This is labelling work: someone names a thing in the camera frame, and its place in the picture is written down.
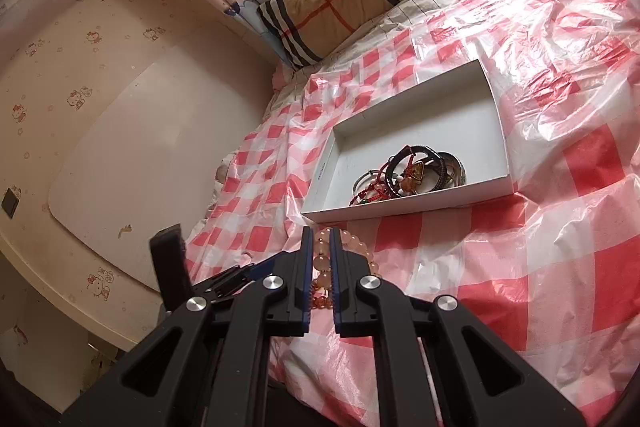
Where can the wide engraved silver bangle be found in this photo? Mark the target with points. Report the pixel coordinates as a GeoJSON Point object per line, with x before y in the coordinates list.
{"type": "Point", "coordinates": [459, 169]}

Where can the white cardboard box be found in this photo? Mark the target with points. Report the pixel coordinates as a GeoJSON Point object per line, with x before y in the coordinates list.
{"type": "Point", "coordinates": [400, 127]}

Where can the thin silver bangle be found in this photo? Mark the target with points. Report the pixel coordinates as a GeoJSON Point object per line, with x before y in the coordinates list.
{"type": "Point", "coordinates": [362, 182]}

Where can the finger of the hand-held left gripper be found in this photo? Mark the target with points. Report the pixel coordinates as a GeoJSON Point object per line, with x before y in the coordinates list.
{"type": "Point", "coordinates": [235, 279]}

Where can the black wall socket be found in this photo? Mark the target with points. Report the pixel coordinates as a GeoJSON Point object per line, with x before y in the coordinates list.
{"type": "Point", "coordinates": [11, 203]}

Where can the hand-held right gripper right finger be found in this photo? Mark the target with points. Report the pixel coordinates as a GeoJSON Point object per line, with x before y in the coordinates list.
{"type": "Point", "coordinates": [335, 257]}

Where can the red checkered plastic sheet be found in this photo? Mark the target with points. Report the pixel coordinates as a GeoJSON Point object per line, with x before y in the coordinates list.
{"type": "Point", "coordinates": [550, 157]}

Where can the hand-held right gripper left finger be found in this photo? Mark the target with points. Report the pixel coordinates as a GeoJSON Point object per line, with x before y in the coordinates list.
{"type": "Point", "coordinates": [308, 257]}

